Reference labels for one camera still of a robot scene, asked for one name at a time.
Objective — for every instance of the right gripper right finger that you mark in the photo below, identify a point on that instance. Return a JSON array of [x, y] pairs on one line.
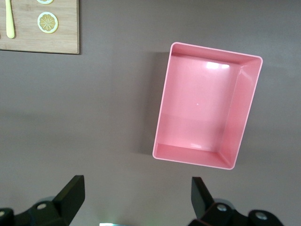
[[202, 200]]

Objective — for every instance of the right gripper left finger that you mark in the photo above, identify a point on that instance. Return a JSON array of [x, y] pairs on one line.
[[68, 197]]

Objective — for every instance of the pink plastic bin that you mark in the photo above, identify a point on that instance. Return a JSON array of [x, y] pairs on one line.
[[200, 103]]

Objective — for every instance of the wooden cutting board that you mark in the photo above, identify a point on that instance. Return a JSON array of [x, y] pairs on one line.
[[63, 40]]

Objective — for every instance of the yellow plastic fork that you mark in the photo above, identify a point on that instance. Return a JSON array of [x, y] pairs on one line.
[[10, 26]]

